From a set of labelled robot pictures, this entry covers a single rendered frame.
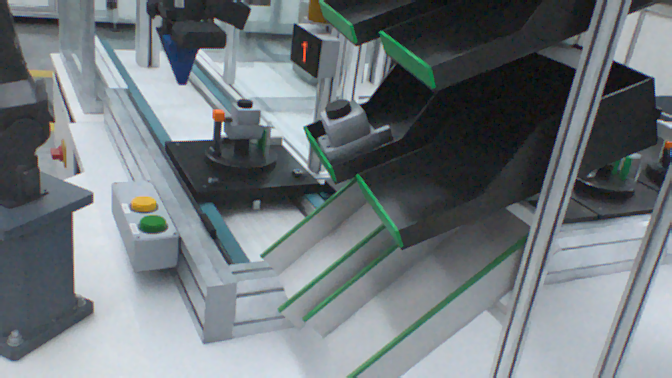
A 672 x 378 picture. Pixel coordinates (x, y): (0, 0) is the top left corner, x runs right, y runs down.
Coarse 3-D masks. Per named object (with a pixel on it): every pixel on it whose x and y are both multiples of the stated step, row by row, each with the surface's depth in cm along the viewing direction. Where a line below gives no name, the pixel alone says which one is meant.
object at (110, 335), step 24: (96, 216) 131; (96, 240) 123; (96, 264) 116; (96, 288) 110; (120, 288) 111; (96, 312) 104; (120, 312) 105; (72, 336) 99; (96, 336) 99; (120, 336) 100; (0, 360) 93; (24, 360) 93; (48, 360) 94; (72, 360) 94; (96, 360) 95; (120, 360) 96; (144, 360) 96
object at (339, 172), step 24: (408, 72) 89; (384, 96) 90; (408, 96) 90; (432, 96) 77; (456, 96) 78; (384, 120) 88; (408, 120) 86; (432, 120) 78; (312, 144) 85; (384, 144) 78; (408, 144) 79; (336, 168) 78; (360, 168) 79
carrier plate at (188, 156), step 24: (168, 144) 138; (192, 144) 140; (192, 168) 130; (288, 168) 136; (192, 192) 123; (216, 192) 123; (240, 192) 125; (264, 192) 127; (288, 192) 129; (312, 192) 132
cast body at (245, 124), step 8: (232, 104) 131; (240, 104) 129; (248, 104) 130; (232, 112) 132; (240, 112) 129; (248, 112) 129; (256, 112) 130; (232, 120) 131; (240, 120) 129; (248, 120) 130; (256, 120) 131; (224, 128) 133; (232, 128) 129; (240, 128) 130; (248, 128) 131; (256, 128) 132; (264, 128) 134; (232, 136) 130; (240, 136) 131; (248, 136) 132; (256, 136) 132
